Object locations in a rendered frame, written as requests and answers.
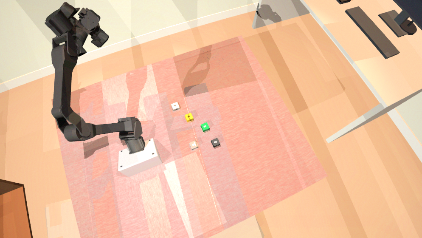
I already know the beige digit block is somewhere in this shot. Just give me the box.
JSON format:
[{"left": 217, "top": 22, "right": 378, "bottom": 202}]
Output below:
[{"left": 189, "top": 140, "right": 198, "bottom": 150}]

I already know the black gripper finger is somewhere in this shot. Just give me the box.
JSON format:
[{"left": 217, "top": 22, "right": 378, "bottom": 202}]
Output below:
[
  {"left": 94, "top": 23, "right": 103, "bottom": 32},
  {"left": 73, "top": 7, "right": 80, "bottom": 16}
]

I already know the yellow block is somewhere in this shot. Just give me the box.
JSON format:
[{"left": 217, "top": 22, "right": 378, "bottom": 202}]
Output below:
[{"left": 185, "top": 113, "right": 194, "bottom": 122}]

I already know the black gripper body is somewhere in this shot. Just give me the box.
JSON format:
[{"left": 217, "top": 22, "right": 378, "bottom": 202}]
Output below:
[{"left": 59, "top": 2, "right": 109, "bottom": 48}]

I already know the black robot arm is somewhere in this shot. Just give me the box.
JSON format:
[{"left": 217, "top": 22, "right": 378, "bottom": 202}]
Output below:
[{"left": 45, "top": 7, "right": 146, "bottom": 154}]

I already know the green block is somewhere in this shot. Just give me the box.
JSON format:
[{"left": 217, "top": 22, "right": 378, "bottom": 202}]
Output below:
[{"left": 201, "top": 122, "right": 210, "bottom": 132}]

